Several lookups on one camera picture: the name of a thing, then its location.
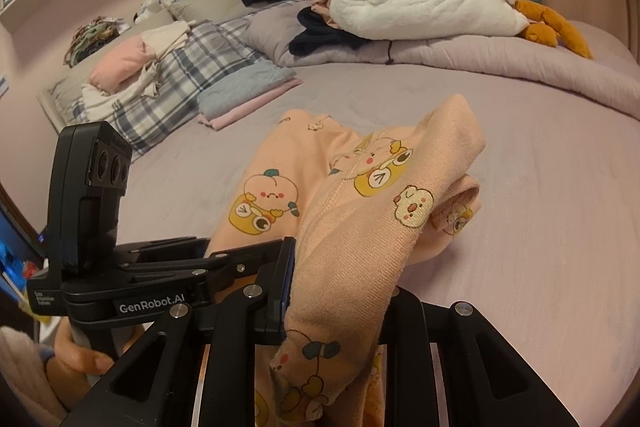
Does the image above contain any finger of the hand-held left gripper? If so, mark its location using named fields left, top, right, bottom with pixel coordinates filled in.
left=122, top=236, right=297, bottom=292
left=117, top=236, right=211, bottom=260

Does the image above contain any person's left forearm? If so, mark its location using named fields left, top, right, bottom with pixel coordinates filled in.
left=0, top=326, right=68, bottom=427

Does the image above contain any white goose plush toy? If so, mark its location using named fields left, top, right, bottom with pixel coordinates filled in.
left=330, top=0, right=594, bottom=60

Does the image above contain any lit screen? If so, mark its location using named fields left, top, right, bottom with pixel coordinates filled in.
left=0, top=197, right=49, bottom=300

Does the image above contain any bed with lilac sheet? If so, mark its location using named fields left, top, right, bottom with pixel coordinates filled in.
left=0, top=22, right=640, bottom=427

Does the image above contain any lilac quilted comforter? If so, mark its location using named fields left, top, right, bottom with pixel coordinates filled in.
left=245, top=0, right=640, bottom=122

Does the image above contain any peach printed pajama garment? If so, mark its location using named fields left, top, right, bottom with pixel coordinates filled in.
left=205, top=94, right=488, bottom=427

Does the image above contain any green knotted cord bundle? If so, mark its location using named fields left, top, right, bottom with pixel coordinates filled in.
left=64, top=17, right=132, bottom=68

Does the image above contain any pink cushion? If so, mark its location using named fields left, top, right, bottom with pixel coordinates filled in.
left=88, top=34, right=152, bottom=96

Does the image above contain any pink and cream clothes pile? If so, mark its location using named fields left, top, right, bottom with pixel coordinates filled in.
left=80, top=21, right=197, bottom=128

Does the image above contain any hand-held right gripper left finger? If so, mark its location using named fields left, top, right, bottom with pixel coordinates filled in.
left=60, top=274, right=291, bottom=427

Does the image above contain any small pink cloth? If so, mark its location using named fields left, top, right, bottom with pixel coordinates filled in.
left=311, top=0, right=342, bottom=28

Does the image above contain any grey folded cloth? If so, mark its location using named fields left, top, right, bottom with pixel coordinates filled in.
left=197, top=66, right=296, bottom=120

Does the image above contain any grey pillow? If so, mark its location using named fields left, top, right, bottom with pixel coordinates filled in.
left=170, top=0, right=252, bottom=26

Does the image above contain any pink folded cloth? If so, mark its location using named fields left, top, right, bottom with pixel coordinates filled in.
left=197, top=77, right=304, bottom=130

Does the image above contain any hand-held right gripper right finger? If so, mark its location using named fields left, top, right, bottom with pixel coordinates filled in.
left=372, top=287, right=581, bottom=427

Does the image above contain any person's left hand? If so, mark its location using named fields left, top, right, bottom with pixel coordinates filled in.
left=47, top=323, right=116, bottom=414

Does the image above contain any dark navy cloth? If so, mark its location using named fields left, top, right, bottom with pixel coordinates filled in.
left=290, top=7, right=368, bottom=58

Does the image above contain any black and white plush toy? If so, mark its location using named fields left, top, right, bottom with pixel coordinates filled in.
left=133, top=0, right=174, bottom=26

